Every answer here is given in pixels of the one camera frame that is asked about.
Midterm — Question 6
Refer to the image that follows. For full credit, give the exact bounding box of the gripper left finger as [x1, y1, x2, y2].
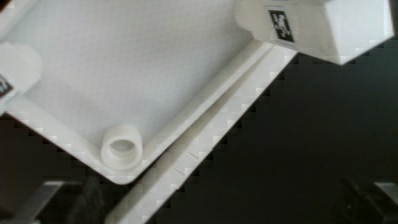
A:
[5, 177, 104, 224]

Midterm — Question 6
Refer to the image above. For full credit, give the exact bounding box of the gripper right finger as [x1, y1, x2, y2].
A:
[335, 179, 398, 224]

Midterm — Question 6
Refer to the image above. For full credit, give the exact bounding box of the white L-shaped fence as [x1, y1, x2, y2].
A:
[104, 46, 296, 224]

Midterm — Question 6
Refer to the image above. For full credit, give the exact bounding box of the white desk leg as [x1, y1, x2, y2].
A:
[0, 42, 42, 115]
[234, 0, 394, 65]

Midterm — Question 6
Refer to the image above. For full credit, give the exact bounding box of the white desk tabletop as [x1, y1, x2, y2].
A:
[0, 0, 268, 185]

